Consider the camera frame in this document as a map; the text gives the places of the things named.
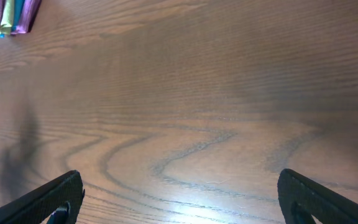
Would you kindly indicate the folded blue cloth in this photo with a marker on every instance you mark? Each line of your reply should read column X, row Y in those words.
column 17, row 14

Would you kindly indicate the folded purple cloth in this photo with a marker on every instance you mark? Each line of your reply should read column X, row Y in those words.
column 28, row 15

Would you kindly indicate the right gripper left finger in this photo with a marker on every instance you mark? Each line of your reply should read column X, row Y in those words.
column 58, row 201

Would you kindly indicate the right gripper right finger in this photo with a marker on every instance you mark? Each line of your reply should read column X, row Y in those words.
column 303, row 200

